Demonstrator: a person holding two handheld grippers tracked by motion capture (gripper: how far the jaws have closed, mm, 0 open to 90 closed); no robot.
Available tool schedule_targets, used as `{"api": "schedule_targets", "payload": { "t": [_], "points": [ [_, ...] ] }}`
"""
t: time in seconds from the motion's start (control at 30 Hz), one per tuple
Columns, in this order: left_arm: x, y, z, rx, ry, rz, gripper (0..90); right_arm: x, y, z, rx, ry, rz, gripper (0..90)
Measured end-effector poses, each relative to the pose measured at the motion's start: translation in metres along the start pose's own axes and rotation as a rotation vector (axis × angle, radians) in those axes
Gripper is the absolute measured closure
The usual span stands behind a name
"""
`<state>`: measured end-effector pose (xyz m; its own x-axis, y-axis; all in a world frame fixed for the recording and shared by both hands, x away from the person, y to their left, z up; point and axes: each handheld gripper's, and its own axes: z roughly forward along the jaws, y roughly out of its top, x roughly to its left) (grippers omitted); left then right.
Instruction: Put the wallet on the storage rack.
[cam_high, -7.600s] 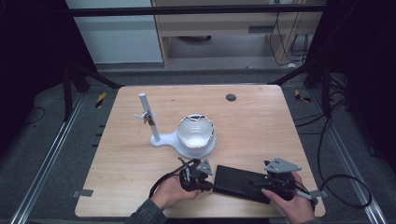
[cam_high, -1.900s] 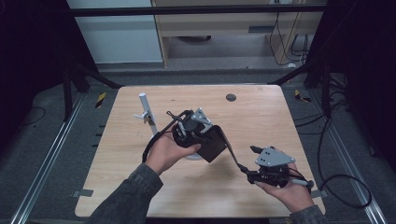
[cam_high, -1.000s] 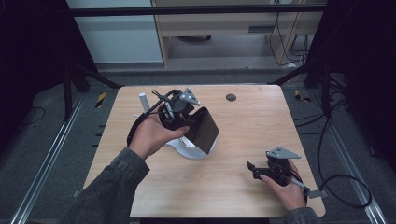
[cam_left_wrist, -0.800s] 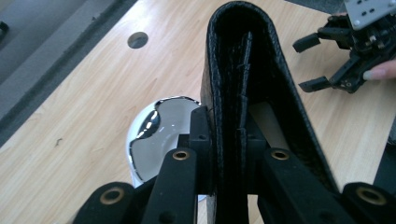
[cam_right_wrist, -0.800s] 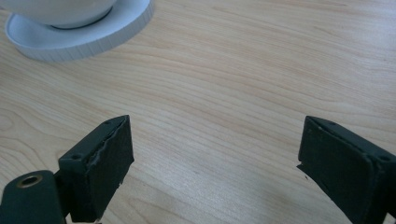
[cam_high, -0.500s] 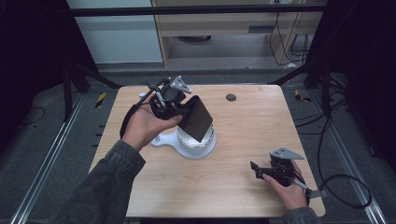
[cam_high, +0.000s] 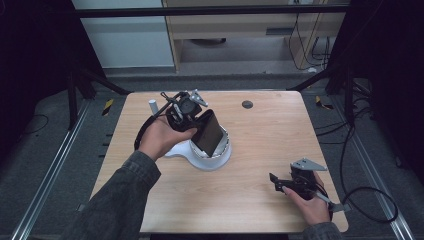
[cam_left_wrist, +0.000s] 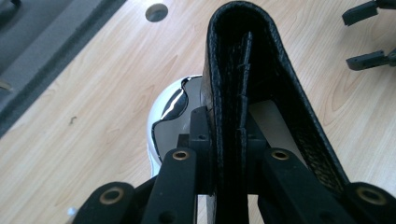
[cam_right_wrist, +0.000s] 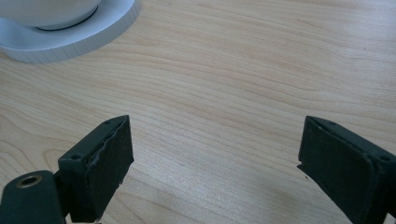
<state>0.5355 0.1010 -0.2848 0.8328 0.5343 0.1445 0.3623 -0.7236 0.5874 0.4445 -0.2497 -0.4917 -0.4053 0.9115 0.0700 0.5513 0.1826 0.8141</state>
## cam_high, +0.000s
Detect hand-held gripper black cable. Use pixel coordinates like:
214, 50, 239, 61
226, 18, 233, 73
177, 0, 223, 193
313, 123, 400, 224
133, 91, 183, 151

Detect black horizontal metal bar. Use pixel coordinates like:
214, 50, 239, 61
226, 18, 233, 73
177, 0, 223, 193
71, 5, 351, 18

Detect left hand-held gripper black cable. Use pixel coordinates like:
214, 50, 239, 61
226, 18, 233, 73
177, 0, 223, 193
133, 91, 183, 151

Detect white bowl with jagged rim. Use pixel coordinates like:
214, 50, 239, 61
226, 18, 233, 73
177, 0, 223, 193
189, 126, 232, 160

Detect wooden desk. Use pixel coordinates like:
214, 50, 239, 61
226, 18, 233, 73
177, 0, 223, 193
162, 0, 349, 73

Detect thin black floor cable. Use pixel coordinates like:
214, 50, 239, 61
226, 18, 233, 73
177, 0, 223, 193
24, 114, 50, 136

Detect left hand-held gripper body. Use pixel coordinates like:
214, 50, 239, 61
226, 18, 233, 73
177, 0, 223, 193
165, 88, 209, 132

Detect yellow black striped tape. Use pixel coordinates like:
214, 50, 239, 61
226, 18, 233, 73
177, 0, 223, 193
314, 95, 334, 111
101, 98, 115, 117

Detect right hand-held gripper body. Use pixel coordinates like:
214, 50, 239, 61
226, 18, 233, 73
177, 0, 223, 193
288, 157, 328, 201

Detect white cabinet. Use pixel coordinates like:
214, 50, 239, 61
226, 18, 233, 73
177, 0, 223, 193
71, 0, 176, 69

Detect person's right hand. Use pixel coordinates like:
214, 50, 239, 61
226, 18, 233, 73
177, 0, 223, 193
282, 173, 332, 227

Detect right hand-held gripper black cable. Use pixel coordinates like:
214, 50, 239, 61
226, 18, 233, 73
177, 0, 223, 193
313, 123, 400, 224

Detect white stand with post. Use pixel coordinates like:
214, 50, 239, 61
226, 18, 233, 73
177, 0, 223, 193
148, 99, 233, 172

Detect aluminium floor rail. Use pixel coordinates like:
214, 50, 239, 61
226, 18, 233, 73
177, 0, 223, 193
333, 96, 416, 240
11, 99, 92, 240

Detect black metal stand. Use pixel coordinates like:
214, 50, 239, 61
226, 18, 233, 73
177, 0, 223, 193
287, 59, 356, 126
64, 63, 132, 132

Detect black cables under desk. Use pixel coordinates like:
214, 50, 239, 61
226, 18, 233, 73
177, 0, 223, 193
288, 13, 332, 72

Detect black floor cables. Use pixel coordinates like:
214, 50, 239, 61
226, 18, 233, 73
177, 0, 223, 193
314, 96, 378, 146

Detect person's left hand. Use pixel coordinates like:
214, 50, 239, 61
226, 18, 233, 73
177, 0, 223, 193
138, 116, 198, 163

